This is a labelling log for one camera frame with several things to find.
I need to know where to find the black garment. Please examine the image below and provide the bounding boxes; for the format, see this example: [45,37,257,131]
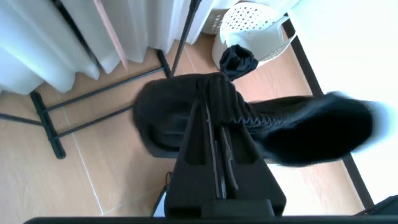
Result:
[218,44,260,82]

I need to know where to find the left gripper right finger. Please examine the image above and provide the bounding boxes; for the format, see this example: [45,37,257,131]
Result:
[216,123,287,218]

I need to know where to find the black clothes rack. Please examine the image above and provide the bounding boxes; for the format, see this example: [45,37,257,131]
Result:
[0,0,203,161]

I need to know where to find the pink clothes hanger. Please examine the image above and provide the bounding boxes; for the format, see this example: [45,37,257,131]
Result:
[92,0,130,70]

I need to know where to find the white laundry basket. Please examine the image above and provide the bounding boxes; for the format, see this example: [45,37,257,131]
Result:
[201,1,299,71]

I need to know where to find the black shorts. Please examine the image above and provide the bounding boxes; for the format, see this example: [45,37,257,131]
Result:
[132,72,379,167]

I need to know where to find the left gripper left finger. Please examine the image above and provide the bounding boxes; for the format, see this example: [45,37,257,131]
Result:
[164,99,224,218]

